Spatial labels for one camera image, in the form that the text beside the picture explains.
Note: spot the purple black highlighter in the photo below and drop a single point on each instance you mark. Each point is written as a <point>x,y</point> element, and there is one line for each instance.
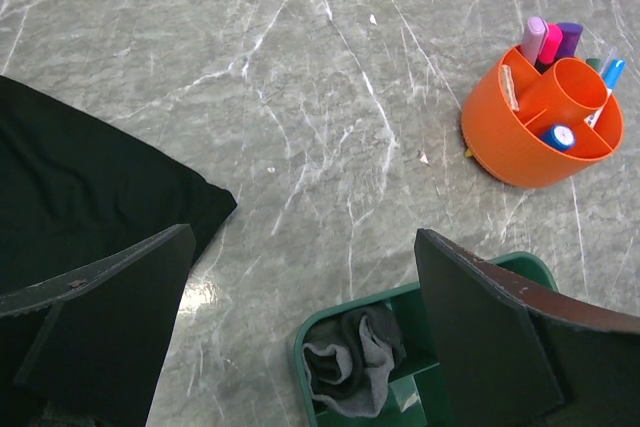
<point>571,35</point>

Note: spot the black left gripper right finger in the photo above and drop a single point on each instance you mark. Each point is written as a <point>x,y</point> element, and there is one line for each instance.
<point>516,353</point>

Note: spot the orange round pen holder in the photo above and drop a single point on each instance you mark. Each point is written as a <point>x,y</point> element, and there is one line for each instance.
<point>507,144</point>

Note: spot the grey folded cloth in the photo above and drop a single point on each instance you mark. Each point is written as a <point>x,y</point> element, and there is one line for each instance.
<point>348,360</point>

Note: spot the lilac highlighter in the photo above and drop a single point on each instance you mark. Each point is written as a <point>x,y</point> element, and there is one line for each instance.
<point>534,36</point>

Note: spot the white blue marker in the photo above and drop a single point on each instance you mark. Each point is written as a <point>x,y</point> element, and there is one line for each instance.
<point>611,77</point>

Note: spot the pink black highlighter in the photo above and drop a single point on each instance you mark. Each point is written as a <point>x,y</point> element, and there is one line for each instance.
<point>549,49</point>

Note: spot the tan eraser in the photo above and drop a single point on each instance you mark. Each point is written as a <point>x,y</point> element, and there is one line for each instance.
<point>508,87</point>

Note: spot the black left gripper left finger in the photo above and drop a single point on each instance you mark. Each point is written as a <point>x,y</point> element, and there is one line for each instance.
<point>93,339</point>

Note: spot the black cloth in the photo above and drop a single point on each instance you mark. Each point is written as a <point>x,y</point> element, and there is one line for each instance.
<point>75,190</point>

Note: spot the white green marker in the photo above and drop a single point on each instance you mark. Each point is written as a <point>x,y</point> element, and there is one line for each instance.
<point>594,63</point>

